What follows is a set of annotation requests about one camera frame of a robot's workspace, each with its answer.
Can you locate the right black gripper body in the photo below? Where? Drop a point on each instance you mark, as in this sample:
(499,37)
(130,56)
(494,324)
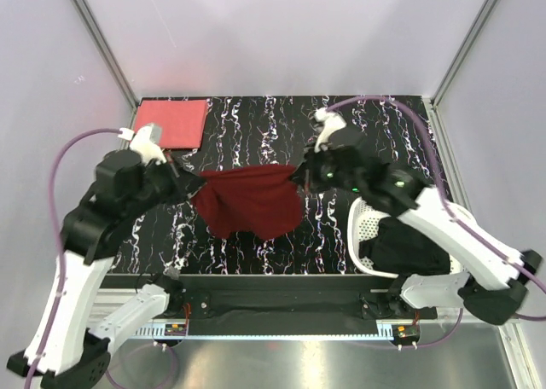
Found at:
(322,173)

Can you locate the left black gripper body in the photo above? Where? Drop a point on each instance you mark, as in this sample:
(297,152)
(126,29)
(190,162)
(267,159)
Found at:
(164,182)

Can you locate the dark red t shirt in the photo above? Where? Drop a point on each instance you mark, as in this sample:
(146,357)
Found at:
(260,199)

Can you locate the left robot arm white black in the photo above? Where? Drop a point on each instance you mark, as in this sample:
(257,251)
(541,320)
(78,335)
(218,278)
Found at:
(65,352)

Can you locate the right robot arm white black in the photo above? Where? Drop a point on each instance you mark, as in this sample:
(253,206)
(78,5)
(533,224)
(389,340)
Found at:
(487,277)

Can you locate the white plastic laundry basket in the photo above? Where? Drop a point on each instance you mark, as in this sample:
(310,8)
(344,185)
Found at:
(363,225)

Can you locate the folded pink t shirt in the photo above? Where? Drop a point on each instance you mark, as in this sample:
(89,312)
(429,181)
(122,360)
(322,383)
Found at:
(182,122)

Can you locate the black garment in basket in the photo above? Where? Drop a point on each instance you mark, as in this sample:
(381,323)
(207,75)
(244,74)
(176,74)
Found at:
(399,249)

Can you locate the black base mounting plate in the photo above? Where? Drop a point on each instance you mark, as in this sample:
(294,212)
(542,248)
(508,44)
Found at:
(273,299)

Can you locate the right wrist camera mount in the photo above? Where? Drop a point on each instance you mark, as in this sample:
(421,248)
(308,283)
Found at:
(329,122)

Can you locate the white slotted cable duct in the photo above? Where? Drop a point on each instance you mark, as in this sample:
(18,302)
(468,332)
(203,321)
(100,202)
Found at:
(369,332)

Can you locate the left aluminium frame post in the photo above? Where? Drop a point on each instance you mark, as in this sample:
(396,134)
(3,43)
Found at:
(94,30)

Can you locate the aluminium frame post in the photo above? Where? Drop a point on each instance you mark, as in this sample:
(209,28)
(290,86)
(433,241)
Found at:
(478,25)
(94,30)

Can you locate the right aluminium frame post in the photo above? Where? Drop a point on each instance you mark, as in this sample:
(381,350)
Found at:
(478,25)

